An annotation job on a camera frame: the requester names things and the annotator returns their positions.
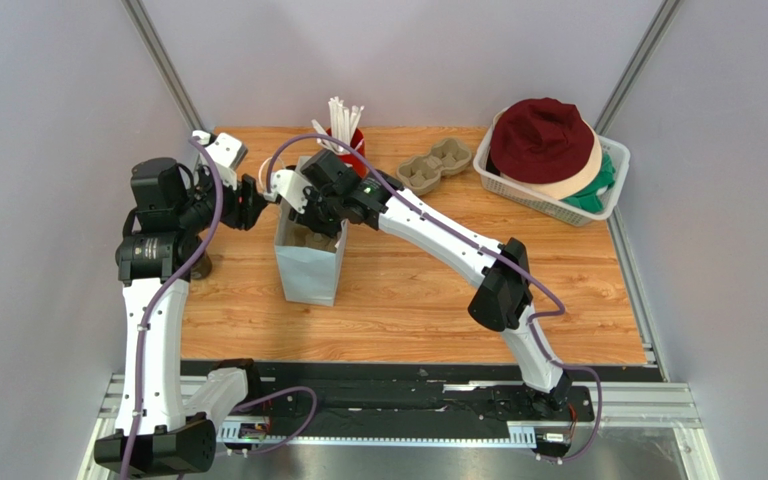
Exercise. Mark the pulp cup carrier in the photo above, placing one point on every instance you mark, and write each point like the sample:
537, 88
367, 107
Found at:
301, 236

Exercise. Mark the white paper bag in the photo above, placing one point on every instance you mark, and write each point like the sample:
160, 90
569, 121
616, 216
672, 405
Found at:
307, 276

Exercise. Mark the green cloth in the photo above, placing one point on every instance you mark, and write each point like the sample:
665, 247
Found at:
589, 198

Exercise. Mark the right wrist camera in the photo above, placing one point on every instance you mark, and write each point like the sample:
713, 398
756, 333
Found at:
290, 187

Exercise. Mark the white plastic basket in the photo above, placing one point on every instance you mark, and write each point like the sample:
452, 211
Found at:
546, 199

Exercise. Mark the red straw cup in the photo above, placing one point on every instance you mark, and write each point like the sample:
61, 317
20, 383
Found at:
357, 150

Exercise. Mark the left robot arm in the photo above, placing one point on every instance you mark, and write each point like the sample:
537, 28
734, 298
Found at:
164, 238

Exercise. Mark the stacked pulp cup carriers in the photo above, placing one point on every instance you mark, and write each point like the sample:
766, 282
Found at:
424, 173

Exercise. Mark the beige hat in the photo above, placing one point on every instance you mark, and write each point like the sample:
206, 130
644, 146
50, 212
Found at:
567, 187

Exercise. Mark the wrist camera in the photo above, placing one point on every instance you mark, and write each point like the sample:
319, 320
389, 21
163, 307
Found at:
227, 153
290, 187

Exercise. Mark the wrapped white straws bundle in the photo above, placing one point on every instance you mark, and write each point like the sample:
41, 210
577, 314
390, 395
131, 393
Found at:
344, 126

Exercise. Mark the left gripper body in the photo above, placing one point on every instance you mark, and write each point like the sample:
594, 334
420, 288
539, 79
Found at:
232, 211

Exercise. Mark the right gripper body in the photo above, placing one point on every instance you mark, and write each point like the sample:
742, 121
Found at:
317, 212

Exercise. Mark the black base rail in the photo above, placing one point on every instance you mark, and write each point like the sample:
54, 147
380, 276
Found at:
441, 405

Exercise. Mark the black coffee cup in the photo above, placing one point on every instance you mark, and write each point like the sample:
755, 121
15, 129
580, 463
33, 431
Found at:
202, 268

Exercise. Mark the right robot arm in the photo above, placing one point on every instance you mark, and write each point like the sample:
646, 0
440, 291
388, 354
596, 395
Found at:
499, 272

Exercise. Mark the maroon bucket hat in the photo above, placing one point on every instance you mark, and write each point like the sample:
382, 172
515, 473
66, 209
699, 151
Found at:
541, 141

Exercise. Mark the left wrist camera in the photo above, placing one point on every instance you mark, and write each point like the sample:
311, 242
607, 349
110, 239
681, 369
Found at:
227, 153

